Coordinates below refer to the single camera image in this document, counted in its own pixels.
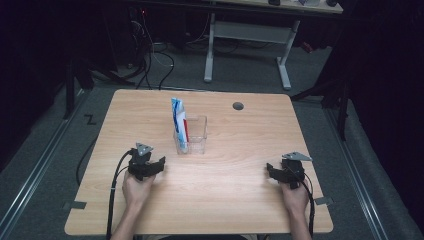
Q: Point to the person's right hand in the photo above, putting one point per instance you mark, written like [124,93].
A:
[295,200]

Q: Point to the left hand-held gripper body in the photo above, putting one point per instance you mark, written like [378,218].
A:
[140,165]

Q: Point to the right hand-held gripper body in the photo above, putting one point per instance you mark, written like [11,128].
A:
[293,171]

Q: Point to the person's left hand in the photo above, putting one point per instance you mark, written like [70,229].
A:
[136,191]

